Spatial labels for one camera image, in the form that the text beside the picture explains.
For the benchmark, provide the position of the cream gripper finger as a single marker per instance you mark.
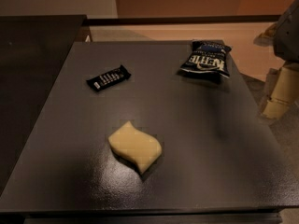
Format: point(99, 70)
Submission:
point(281, 90)

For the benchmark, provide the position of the blue Kettle chip bag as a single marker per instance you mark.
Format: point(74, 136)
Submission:
point(207, 57)

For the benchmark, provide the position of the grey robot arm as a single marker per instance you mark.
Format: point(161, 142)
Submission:
point(283, 36)

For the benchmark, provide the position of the black candy bar wrapper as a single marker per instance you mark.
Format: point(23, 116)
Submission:
point(109, 79)

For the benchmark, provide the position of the yellow curved sponge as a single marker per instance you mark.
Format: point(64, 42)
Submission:
point(137, 147)

